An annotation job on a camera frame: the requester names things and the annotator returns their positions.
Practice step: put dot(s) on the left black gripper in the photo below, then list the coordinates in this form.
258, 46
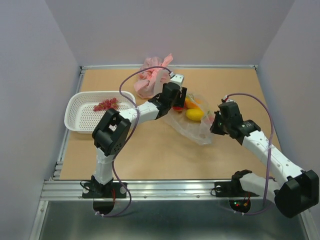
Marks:
181, 101

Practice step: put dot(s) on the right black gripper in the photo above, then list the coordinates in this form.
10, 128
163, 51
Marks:
214, 128

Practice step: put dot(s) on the clear plastic fruit bag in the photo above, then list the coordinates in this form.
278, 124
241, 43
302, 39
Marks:
196, 131

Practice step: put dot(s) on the red grape bunch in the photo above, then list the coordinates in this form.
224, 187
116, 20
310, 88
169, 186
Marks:
107, 104

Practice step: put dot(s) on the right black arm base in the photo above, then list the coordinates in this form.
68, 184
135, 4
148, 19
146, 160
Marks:
239, 200

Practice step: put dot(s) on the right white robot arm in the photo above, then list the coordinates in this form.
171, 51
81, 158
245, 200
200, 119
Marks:
292, 189

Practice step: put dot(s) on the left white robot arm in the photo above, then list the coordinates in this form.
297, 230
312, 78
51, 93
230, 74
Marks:
112, 131

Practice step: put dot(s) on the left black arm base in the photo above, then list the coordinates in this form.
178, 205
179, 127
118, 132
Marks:
104, 197

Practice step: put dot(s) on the red fruit in bag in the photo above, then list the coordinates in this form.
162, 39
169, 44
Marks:
177, 108

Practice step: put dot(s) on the orange fruit in bag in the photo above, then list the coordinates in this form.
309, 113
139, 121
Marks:
192, 104

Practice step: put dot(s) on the pink knotted plastic bag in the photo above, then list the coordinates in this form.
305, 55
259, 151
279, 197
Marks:
150, 82

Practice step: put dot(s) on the yellow fruit in bag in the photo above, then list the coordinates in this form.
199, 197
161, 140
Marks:
194, 114

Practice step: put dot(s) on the white perforated plastic basket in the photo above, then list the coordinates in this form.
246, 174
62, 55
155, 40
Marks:
81, 118

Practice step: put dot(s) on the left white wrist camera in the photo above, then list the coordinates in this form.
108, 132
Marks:
177, 79

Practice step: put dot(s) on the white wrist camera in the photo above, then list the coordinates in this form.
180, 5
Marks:
177, 79
226, 99

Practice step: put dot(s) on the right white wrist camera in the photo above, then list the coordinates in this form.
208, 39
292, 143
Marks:
226, 99

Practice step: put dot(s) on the aluminium front rail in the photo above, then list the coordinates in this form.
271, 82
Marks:
141, 190

